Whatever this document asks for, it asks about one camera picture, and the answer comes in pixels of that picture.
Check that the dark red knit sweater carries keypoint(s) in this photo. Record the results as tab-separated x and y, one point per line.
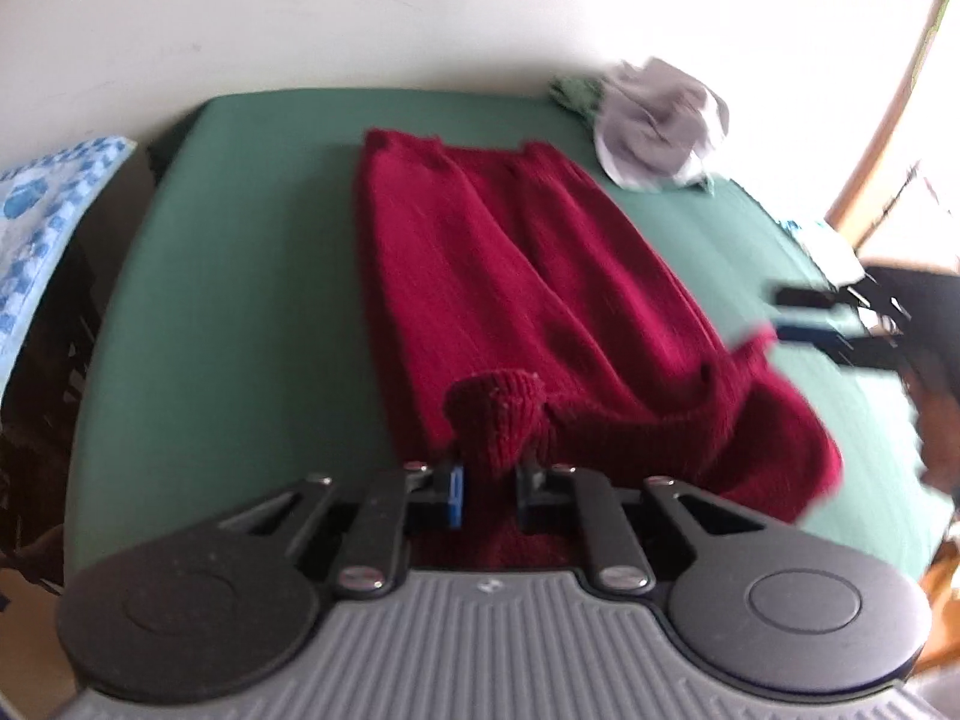
487	255

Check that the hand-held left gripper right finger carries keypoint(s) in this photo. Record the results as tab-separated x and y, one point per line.
529	499

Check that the black crate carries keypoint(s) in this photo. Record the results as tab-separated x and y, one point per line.
45	427

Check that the wooden window frame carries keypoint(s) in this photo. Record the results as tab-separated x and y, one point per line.
885	135

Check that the blue floral cloth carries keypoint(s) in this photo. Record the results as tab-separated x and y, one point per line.
45	202

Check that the green striped garment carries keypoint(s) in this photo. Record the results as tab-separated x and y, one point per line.
574	94

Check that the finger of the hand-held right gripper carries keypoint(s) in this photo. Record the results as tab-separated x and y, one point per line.
806	334
806	296

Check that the person's right hand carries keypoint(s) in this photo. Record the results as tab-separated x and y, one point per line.
937	420

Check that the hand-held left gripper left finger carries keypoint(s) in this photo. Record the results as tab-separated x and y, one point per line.
454	495

